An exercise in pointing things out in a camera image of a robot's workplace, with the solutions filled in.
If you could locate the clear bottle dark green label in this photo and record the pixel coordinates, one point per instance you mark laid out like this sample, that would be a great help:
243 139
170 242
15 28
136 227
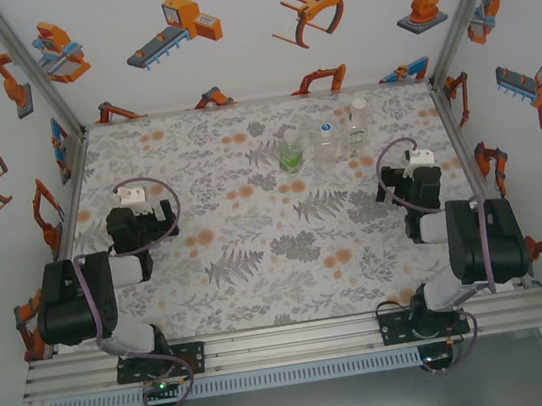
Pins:
358 137

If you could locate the clear bottle without label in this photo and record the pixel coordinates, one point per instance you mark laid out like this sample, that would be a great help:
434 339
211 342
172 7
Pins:
326 147

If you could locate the large white bottle cap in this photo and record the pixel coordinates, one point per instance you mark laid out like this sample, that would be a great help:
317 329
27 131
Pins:
359 105

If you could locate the clear bottle light green label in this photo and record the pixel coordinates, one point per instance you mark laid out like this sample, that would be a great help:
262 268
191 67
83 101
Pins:
291 157

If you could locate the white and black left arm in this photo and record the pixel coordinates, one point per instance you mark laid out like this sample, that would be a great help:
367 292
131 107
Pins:
63 303

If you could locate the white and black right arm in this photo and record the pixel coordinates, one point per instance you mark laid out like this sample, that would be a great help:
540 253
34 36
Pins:
508 240

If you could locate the floral printed tablecloth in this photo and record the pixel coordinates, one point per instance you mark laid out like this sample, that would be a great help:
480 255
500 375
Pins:
282 282

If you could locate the small circuit board green light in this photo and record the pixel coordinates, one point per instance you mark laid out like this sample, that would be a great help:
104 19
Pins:
161 387
431 358

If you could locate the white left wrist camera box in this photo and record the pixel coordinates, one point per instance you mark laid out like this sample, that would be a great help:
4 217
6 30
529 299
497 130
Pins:
131 200

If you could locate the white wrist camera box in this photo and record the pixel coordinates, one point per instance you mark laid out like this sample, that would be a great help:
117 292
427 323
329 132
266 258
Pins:
131 200
418 158

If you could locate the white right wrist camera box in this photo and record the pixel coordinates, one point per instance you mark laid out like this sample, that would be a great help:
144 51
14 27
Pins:
418 158

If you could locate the aluminium side frame rail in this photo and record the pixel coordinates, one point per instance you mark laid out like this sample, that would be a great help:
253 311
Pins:
459 136
71 190

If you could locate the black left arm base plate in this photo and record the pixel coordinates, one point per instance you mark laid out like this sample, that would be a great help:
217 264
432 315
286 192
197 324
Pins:
192 358

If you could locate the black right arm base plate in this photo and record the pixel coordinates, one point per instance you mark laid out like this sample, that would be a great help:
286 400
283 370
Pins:
392 330

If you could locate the thin aluminium frame rail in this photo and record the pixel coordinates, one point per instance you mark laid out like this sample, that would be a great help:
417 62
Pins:
257 102

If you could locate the wide aluminium frame rail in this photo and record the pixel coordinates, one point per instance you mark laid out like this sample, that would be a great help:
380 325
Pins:
291 344

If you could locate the slanted aluminium frame post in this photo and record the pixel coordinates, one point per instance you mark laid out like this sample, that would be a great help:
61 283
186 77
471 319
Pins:
33 70
466 9

